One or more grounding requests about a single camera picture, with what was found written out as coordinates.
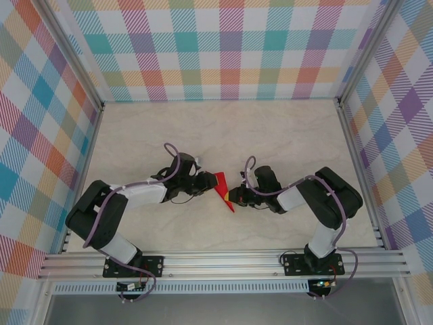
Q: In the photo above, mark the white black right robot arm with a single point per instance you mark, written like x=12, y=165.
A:
x=321, y=242

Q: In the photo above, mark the aluminium frame post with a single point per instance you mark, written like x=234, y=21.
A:
x=366, y=50
x=72, y=55

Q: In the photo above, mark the red paper sheet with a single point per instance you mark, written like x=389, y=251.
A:
x=221, y=181

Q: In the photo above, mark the aluminium table edge rail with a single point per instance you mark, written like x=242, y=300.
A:
x=352, y=149

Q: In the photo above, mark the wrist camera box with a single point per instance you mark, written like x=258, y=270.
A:
x=267, y=177
x=185, y=164

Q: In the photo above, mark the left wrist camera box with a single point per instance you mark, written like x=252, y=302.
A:
x=185, y=164

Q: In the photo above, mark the black circuit board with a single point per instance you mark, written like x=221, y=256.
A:
x=123, y=287

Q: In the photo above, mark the circuit board with LED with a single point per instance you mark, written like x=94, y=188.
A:
x=326, y=283

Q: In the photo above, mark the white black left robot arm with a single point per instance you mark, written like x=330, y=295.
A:
x=145, y=196

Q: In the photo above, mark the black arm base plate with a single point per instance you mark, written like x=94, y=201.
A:
x=291, y=265
x=154, y=265

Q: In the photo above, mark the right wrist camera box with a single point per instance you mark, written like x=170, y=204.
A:
x=267, y=177

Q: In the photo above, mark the aluminium frame beam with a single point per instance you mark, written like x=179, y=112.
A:
x=220, y=264

